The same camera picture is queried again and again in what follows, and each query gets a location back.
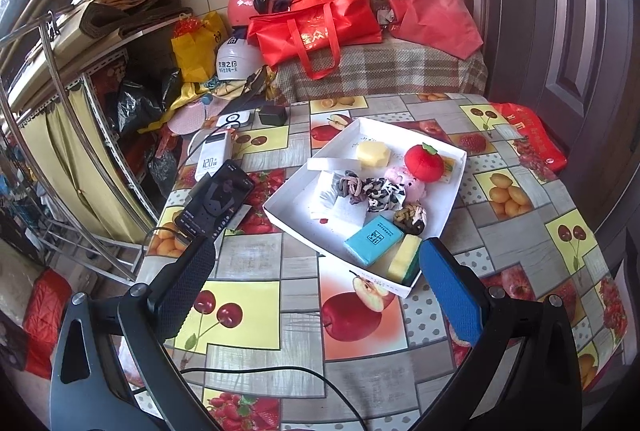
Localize white power bank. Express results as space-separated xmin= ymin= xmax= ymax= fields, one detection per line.
xmin=194 ymin=133 xmax=237 ymax=182

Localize red cloth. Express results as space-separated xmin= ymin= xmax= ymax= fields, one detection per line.
xmin=22 ymin=268 xmax=73 ymax=379

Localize black smartphone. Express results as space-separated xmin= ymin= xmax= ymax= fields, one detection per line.
xmin=174 ymin=159 xmax=256 ymax=242

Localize black white scrunchie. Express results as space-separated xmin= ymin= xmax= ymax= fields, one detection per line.
xmin=364 ymin=177 xmax=405 ymax=212

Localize pink plush toy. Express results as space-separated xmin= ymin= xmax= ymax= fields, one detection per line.
xmin=387 ymin=165 xmax=427 ymax=202

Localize white tray box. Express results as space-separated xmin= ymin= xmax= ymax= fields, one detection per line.
xmin=262 ymin=117 xmax=468 ymax=299

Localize metal rack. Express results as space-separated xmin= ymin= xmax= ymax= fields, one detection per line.
xmin=0 ymin=8 xmax=191 ymax=282

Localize white foam piece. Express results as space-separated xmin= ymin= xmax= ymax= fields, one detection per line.
xmin=306 ymin=156 xmax=362 ymax=172

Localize plaid sofa cover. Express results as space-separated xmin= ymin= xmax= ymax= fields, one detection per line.
xmin=272 ymin=31 xmax=488 ymax=104

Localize printed fruit tablecloth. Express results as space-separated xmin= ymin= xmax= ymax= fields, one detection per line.
xmin=117 ymin=93 xmax=628 ymax=431

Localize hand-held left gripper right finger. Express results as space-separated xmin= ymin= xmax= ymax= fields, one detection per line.
xmin=419 ymin=238 xmax=594 ymax=431

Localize red plush toy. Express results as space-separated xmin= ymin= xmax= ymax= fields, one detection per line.
xmin=404 ymin=142 xmax=446 ymax=183

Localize thin black cable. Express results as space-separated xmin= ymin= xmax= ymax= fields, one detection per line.
xmin=180 ymin=351 xmax=371 ymax=431

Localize brown door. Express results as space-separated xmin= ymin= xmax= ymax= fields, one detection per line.
xmin=450 ymin=0 xmax=640 ymax=262

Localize yellow bag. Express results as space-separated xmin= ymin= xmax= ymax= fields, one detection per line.
xmin=171 ymin=11 xmax=231 ymax=84

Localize black plastic bag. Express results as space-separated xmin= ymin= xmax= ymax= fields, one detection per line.
xmin=117 ymin=68 xmax=181 ymax=134

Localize yellow green sponge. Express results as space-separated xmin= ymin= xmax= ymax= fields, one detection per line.
xmin=387 ymin=233 xmax=423 ymax=286

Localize red bag with handles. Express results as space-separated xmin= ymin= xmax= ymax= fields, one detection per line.
xmin=247 ymin=0 xmax=383 ymax=80

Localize pink helmet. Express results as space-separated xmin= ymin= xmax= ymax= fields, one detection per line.
xmin=227 ymin=0 xmax=296 ymax=29

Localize yellow curtain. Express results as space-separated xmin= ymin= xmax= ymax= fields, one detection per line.
xmin=10 ymin=81 xmax=146 ymax=242

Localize red plastic packet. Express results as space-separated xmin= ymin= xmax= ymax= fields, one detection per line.
xmin=490 ymin=102 xmax=568 ymax=174

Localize pink cloth hat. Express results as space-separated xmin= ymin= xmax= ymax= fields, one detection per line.
xmin=167 ymin=103 xmax=211 ymax=134

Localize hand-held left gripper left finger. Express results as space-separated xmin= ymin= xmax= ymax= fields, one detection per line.
xmin=50 ymin=236 xmax=217 ymax=431

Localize black charger block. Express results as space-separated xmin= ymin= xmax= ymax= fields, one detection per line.
xmin=258 ymin=107 xmax=289 ymax=128

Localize brown braided scrunchie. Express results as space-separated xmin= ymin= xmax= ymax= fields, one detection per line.
xmin=394 ymin=205 xmax=429 ymax=236

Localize brown paper bags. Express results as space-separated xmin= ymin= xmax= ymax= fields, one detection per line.
xmin=82 ymin=0 xmax=181 ymax=42

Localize white helmet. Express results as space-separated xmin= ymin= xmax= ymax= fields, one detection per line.
xmin=215 ymin=36 xmax=266 ymax=82

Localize pale yellow foam piece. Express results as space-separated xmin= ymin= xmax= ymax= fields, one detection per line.
xmin=356 ymin=141 xmax=392 ymax=169

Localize mauve pink scrunchie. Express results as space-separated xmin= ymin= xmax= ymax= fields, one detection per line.
xmin=336 ymin=171 xmax=358 ymax=198

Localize red non-woven bag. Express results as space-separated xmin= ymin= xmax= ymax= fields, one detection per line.
xmin=389 ymin=0 xmax=485 ymax=60

